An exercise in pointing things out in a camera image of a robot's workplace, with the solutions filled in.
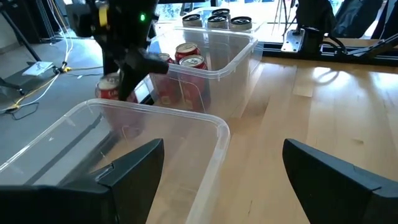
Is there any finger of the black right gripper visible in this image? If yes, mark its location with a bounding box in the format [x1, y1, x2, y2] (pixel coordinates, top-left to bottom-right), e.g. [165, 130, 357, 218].
[117, 58, 140, 102]
[136, 51, 170, 76]

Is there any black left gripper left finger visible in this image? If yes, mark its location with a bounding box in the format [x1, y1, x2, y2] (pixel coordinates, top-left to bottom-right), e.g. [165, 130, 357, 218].
[0, 138, 165, 224]

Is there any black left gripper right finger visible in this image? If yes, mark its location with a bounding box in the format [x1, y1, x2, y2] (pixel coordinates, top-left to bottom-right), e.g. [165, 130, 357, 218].
[282, 138, 398, 224]

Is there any pineapple print Celsius can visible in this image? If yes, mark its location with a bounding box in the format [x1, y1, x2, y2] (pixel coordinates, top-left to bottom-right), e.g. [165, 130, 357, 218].
[211, 8, 231, 19]

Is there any yellow tape band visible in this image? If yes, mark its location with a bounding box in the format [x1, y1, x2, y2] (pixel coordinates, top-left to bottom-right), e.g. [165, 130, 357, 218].
[98, 4, 109, 27]

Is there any clear plastic bin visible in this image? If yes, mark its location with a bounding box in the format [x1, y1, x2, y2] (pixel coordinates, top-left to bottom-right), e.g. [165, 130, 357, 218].
[181, 6, 265, 63]
[146, 27, 259, 113]
[0, 98, 231, 224]

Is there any white paper sheet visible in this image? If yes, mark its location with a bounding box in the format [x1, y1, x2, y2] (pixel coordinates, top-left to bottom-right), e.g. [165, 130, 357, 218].
[21, 60, 55, 77]

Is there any black rolling stand base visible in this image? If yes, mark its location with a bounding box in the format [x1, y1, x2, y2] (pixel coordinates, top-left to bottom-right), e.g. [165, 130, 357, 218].
[0, 0, 62, 96]

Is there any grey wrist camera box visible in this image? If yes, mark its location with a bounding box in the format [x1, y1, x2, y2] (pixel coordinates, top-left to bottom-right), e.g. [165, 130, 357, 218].
[64, 2, 94, 38]

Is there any white floor cable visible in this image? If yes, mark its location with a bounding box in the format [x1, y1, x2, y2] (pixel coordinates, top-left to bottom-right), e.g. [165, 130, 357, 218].
[18, 0, 75, 108]

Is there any yellow floor cable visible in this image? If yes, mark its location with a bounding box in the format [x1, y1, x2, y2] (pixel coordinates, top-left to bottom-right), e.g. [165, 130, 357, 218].
[6, 65, 74, 111]

